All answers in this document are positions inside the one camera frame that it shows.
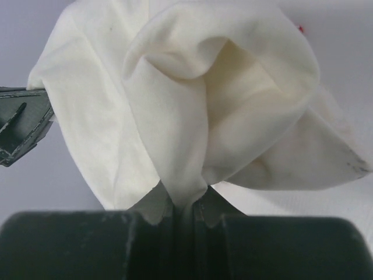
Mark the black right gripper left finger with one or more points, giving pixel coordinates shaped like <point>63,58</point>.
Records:
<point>132,244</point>

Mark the cream white t shirt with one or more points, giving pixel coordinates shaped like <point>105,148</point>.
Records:
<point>189,95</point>

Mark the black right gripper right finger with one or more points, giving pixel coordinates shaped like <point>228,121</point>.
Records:
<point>231,245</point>

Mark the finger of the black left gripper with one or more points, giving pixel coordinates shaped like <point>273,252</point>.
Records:
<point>26,118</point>

